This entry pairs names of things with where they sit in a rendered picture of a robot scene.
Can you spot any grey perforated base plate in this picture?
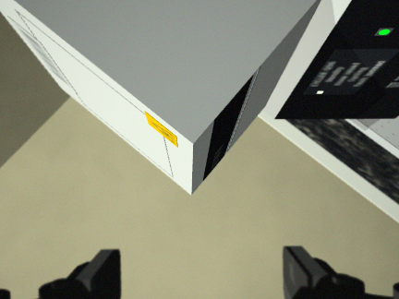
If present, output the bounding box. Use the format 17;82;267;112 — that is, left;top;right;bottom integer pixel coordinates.
357;116;399;150

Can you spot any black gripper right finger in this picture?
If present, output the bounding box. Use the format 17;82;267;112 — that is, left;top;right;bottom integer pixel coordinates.
283;245;399;299

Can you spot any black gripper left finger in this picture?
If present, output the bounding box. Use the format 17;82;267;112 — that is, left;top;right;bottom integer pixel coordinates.
38;249;121;299

